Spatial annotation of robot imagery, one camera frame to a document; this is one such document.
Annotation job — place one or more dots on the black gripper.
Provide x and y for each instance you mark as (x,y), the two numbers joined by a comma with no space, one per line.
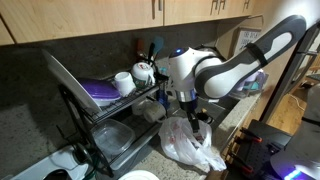
(191,116)

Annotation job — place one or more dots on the white plastic shopping bag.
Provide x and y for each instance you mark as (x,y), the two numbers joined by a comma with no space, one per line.
(180,146)

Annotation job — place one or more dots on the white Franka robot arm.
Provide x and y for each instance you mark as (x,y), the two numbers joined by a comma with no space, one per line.
(213,73)

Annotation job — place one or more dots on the gray plate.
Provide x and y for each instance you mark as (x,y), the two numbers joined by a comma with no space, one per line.
(138,175)

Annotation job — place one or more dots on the steel kitchen sink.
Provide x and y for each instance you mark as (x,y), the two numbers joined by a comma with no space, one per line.
(226,106)

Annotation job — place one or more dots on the blue dish soap bottle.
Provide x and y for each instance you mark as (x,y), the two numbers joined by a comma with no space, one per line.
(163,98)

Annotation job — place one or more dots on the black clamp with red tip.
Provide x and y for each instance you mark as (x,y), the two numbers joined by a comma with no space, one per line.
(253,137)
(245,168)

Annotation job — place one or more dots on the black utensil holder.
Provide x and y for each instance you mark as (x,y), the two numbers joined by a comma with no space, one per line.
(161,81)

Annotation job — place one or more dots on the white ceramic cup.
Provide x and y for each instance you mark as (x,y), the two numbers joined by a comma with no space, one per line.
(138,106)

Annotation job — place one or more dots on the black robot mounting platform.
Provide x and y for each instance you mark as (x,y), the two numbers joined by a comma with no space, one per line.
(266,140)

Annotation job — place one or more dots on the teal utensil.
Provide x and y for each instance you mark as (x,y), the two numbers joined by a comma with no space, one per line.
(163,70)

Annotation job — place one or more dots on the white water filter pitcher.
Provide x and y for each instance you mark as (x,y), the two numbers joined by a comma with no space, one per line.
(255,83)

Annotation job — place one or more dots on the white mug with print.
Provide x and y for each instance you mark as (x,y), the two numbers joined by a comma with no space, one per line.
(141,73)

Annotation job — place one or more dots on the clear plastic container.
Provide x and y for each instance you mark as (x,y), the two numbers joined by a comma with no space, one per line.
(111,136)

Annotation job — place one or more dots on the dark metal stand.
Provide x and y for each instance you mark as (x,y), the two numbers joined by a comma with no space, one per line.
(280,93)

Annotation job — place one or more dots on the plain white mug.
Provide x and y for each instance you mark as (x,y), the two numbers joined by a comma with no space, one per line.
(124,83)

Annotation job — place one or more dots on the black kitchen utensil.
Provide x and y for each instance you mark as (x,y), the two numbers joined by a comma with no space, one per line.
(151,50)

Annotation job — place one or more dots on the blue spatula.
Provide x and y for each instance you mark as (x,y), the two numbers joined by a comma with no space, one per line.
(158,43)

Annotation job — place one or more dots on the red spatula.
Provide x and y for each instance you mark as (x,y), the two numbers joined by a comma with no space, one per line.
(140,46)

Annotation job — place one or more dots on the purple bowl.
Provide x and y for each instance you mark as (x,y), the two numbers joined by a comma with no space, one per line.
(98,90)

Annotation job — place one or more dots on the framed wall picture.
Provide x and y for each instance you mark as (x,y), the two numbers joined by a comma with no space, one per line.
(245,38)

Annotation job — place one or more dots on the wooden wall cabinets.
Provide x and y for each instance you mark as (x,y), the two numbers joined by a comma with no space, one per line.
(83,16)

